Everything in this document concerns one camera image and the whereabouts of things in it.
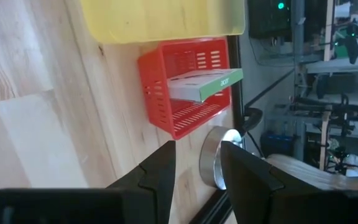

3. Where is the black lamp power cord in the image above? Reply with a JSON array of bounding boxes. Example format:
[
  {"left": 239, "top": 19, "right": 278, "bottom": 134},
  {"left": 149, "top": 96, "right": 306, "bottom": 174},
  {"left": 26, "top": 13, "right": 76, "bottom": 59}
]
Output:
[{"left": 242, "top": 107, "right": 264, "bottom": 158}]

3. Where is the white green Acer box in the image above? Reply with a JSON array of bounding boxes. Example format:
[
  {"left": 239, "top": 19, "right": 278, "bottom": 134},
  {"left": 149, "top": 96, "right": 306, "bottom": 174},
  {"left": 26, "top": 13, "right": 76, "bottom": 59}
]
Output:
[{"left": 166, "top": 68, "right": 244, "bottom": 103}]

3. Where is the black computer case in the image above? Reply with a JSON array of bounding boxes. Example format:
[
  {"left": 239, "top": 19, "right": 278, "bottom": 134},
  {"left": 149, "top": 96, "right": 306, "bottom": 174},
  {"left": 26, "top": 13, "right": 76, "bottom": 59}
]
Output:
[{"left": 247, "top": 0, "right": 293, "bottom": 40}]

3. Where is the metal shelving rack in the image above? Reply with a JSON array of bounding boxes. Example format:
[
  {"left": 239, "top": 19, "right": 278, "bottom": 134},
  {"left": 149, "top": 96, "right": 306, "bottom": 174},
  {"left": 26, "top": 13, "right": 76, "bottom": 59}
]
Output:
[{"left": 290, "top": 0, "right": 358, "bottom": 175}]

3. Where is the red slotted plastic basket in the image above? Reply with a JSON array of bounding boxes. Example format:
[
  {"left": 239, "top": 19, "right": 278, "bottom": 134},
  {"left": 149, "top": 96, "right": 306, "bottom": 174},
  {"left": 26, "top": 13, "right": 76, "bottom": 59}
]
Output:
[{"left": 137, "top": 37, "right": 232, "bottom": 141}]

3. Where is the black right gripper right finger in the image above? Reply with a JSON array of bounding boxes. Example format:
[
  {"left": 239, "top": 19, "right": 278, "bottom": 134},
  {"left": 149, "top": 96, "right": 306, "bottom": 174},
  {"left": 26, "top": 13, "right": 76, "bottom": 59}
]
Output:
[{"left": 221, "top": 140, "right": 358, "bottom": 224}]

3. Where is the white-shaded silver table lamp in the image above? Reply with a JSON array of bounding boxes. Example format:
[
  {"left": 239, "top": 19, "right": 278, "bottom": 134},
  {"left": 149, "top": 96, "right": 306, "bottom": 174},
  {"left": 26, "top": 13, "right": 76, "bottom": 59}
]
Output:
[{"left": 199, "top": 126, "right": 358, "bottom": 191}]

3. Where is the yellow translucent plastic bin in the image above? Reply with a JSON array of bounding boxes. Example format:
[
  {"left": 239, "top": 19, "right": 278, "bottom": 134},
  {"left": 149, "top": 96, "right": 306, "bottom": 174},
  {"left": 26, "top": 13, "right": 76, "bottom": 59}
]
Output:
[{"left": 79, "top": 0, "right": 247, "bottom": 44}]

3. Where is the black aluminium rig frame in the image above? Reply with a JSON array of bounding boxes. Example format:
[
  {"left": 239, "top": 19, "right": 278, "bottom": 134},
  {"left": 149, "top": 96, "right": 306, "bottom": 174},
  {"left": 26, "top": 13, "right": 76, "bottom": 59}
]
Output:
[{"left": 188, "top": 35, "right": 246, "bottom": 224}]

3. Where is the blue storage bin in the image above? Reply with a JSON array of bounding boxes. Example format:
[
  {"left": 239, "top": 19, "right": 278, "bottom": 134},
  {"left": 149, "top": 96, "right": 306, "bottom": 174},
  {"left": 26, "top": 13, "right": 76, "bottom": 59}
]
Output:
[{"left": 261, "top": 132, "right": 293, "bottom": 156}]

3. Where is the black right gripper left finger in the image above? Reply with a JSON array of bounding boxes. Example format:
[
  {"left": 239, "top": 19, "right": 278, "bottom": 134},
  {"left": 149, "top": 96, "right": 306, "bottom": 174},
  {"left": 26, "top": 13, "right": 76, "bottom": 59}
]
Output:
[{"left": 0, "top": 140, "right": 177, "bottom": 224}]

